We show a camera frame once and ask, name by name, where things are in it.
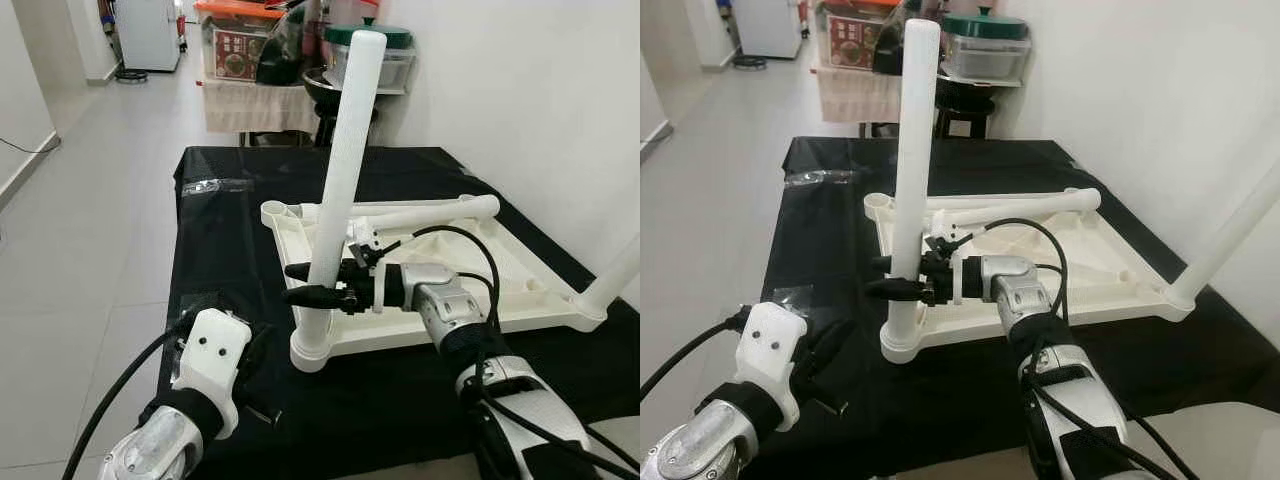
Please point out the green pot lid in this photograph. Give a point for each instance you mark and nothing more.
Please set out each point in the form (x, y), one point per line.
(395, 38)
(985, 27)

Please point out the black round floor object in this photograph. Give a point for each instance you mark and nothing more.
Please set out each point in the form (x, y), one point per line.
(749, 61)
(131, 76)

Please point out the black bag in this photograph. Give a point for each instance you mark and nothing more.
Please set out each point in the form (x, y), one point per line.
(285, 55)
(890, 45)

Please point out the clear tape patch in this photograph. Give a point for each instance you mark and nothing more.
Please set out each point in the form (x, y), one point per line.
(795, 293)

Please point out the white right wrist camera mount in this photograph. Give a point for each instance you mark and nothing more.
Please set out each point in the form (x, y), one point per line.
(360, 235)
(942, 238)

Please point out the black round stool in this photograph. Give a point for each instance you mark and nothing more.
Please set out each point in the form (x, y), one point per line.
(325, 125)
(965, 110)

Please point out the beige table cloth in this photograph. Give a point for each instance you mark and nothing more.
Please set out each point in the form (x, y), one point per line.
(255, 108)
(855, 95)

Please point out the red printed box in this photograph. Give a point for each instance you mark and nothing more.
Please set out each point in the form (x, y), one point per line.
(235, 55)
(850, 42)

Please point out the clear plastic container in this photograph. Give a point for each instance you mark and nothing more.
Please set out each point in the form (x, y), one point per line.
(398, 65)
(985, 60)

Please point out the white fridge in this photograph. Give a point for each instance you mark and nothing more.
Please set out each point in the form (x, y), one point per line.
(768, 28)
(148, 35)

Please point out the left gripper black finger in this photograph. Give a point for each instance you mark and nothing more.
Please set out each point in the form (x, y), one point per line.
(258, 350)
(825, 348)

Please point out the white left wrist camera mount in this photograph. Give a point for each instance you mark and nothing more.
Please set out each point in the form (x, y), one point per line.
(770, 345)
(215, 350)

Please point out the white plastic table top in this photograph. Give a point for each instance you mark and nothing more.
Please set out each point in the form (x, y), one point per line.
(1110, 260)
(520, 270)

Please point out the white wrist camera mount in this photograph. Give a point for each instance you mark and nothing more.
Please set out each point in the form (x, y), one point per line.
(770, 345)
(215, 350)
(360, 235)
(942, 238)

